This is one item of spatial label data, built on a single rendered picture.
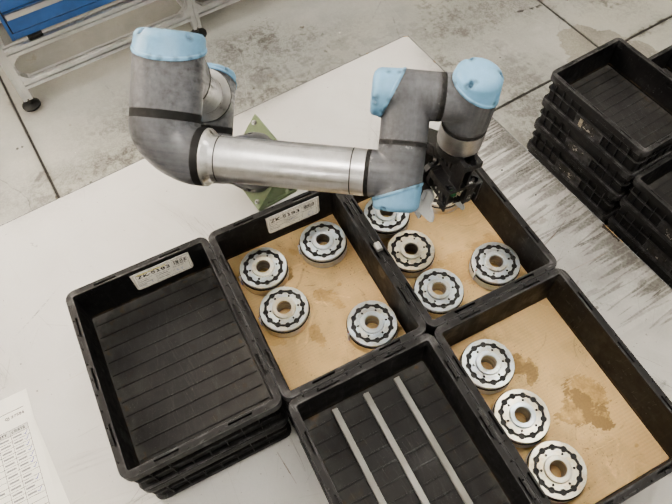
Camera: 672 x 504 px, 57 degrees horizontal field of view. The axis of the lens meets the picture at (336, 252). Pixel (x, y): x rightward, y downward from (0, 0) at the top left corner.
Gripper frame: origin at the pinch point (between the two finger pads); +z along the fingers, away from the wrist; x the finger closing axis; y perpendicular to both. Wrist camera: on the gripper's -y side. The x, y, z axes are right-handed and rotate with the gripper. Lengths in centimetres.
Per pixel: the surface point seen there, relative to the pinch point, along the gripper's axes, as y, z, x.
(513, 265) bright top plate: 13.3, 12.8, 15.3
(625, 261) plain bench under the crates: 19, 25, 49
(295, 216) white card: -17.7, 14.0, -21.1
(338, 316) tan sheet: 6.0, 19.2, -21.8
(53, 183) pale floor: -136, 109, -77
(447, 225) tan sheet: -3.0, 16.3, 9.9
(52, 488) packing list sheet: 9, 38, -87
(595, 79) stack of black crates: -48, 42, 102
